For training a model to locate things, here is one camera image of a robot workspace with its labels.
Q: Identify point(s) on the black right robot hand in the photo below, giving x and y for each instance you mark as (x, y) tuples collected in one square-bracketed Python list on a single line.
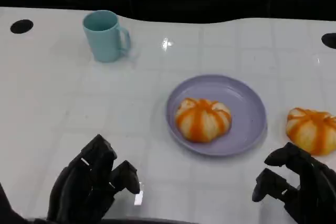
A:
[(315, 187)]

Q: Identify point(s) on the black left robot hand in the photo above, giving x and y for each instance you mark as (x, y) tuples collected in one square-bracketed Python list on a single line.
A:
[(76, 182)]

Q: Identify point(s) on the orange and white bread roll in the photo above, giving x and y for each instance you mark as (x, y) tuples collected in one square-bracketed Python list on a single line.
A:
[(312, 129), (203, 120)]

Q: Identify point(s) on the lilac plate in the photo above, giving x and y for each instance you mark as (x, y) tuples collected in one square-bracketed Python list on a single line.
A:
[(246, 108)]

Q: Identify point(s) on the pale green mug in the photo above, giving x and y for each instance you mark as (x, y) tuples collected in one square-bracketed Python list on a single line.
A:
[(103, 37)]

